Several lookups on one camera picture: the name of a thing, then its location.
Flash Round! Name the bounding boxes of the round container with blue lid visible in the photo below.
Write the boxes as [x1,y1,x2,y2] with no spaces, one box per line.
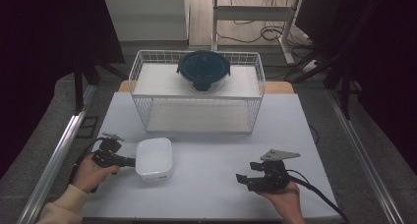
[176,49,232,94]

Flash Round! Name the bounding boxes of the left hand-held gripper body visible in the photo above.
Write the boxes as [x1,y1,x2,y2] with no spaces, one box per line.
[91,133,126,169]

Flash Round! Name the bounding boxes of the black cables on floor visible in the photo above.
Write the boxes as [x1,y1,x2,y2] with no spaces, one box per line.
[215,0,317,45]

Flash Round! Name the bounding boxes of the white cabinet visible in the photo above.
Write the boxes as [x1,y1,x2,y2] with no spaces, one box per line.
[102,0,191,42]

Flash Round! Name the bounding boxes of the white metal desk frame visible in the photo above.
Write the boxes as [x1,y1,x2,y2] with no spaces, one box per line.
[209,0,304,66]

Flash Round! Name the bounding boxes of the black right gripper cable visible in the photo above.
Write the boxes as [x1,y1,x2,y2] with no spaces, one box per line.
[283,169,352,224]

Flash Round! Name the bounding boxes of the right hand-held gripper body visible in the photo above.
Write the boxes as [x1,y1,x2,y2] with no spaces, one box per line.
[249,148,301,194]

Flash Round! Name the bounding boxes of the black metal stand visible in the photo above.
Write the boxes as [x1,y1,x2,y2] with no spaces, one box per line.
[73,58,130,116]
[323,53,362,121]

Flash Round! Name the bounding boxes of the thin black floor cable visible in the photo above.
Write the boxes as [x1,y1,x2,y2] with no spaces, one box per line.
[309,123,321,145]

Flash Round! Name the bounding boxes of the aluminium rail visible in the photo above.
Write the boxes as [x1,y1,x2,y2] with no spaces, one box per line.
[326,87,406,224]
[16,84,98,224]

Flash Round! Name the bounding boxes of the black square floor bracket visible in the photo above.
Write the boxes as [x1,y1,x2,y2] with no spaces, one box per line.
[76,115,100,140]

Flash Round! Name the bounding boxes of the dark curtain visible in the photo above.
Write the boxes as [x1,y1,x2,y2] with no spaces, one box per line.
[0,0,126,180]
[296,0,417,177]

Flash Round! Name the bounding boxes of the wooden table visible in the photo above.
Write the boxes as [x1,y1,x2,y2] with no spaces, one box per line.
[117,80,295,94]

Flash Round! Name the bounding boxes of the white power strip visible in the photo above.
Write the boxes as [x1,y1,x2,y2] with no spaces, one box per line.
[301,59,321,74]

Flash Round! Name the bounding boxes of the white wire shelf rack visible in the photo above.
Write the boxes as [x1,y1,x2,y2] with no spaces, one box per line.
[128,49,267,136]

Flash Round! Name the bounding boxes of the person's left hand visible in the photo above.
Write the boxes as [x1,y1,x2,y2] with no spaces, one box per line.
[71,153,122,196]

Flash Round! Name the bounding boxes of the white square plastic container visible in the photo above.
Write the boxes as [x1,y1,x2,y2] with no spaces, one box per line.
[135,137,174,183]

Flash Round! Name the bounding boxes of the person's right hand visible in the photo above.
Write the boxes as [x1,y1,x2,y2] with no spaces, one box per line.
[257,181,307,224]

